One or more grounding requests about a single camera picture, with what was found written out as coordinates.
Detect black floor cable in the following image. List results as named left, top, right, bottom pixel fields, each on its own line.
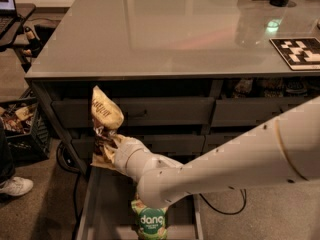
left=198, top=188, right=248, bottom=216

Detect front green Dang bag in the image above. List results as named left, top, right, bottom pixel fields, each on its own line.
left=131, top=195, right=168, bottom=240

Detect dark side desk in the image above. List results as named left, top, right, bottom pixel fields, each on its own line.
left=0, top=3, right=36, bottom=51

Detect grey metal drawer cabinet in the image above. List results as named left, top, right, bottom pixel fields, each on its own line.
left=26, top=0, right=319, bottom=172

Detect white sneaker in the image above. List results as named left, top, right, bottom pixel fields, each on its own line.
left=0, top=177, right=34, bottom=197

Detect top left grey drawer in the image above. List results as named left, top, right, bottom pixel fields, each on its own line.
left=51, top=96, right=214, bottom=128

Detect top right grey drawer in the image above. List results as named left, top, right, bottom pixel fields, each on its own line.
left=211, top=97, right=308, bottom=127

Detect black cable at cabinet left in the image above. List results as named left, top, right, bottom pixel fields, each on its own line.
left=55, top=140, right=83, bottom=240

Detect black plastic snack crate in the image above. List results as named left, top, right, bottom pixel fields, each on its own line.
left=0, top=88, right=51, bottom=163

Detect black white marker board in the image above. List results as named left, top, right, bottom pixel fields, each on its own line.
left=270, top=37, right=320, bottom=71

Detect open laptop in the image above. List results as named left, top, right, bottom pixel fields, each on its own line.
left=0, top=0, right=17, bottom=37

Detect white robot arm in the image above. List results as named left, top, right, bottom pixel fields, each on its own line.
left=115, top=97, right=320, bottom=208

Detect grey drawer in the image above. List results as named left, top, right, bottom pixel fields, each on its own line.
left=51, top=96, right=214, bottom=128
left=202, top=132, right=241, bottom=153
left=72, top=134, right=204, bottom=159
left=211, top=97, right=308, bottom=127

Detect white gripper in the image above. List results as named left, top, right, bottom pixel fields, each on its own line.
left=114, top=138, right=151, bottom=177

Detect dark trouser leg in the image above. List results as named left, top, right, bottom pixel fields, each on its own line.
left=0, top=121, right=15, bottom=185

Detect middle right grey drawer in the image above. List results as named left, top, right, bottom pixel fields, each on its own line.
left=202, top=132, right=241, bottom=153

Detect open bottom left drawer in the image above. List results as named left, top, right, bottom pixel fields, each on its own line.
left=76, top=167, right=204, bottom=240

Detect brown SeaSalt chip bag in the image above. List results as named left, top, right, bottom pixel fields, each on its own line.
left=91, top=86, right=132, bottom=174

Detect middle left grey drawer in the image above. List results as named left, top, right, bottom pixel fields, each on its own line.
left=72, top=134, right=204, bottom=159

